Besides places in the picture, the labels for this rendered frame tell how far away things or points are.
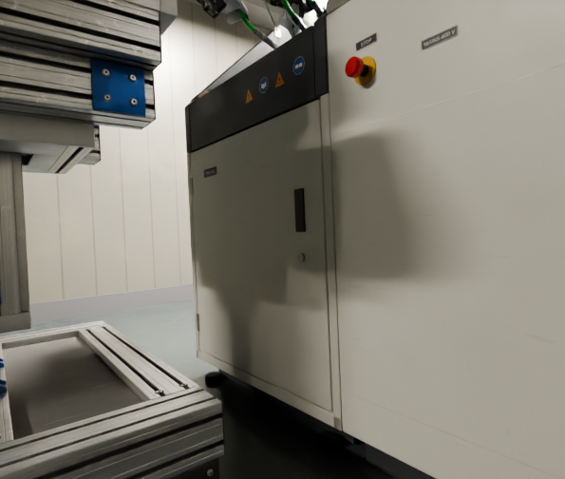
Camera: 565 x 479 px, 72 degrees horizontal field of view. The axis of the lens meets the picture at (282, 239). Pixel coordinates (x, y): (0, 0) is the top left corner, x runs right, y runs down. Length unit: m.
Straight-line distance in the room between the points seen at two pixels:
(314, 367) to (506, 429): 0.41
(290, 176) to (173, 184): 2.25
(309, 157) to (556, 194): 0.49
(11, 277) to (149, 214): 2.18
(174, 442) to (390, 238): 0.49
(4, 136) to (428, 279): 0.76
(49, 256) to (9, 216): 1.99
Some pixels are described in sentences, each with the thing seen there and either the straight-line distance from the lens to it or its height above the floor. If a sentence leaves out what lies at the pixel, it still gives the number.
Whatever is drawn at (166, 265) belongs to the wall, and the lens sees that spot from 3.09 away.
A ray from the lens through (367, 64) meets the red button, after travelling 0.82.
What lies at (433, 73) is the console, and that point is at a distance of 0.73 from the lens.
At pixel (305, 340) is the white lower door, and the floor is 0.25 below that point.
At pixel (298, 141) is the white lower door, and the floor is 0.71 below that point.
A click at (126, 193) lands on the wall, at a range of 3.02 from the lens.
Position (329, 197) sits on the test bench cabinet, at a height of 0.57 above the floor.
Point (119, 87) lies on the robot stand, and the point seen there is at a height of 0.77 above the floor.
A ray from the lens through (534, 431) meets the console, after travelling 0.70.
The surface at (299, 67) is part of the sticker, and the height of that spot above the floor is 0.87.
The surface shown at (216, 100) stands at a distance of 1.28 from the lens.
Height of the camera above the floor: 0.50
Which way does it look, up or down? 1 degrees down
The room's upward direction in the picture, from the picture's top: 2 degrees counter-clockwise
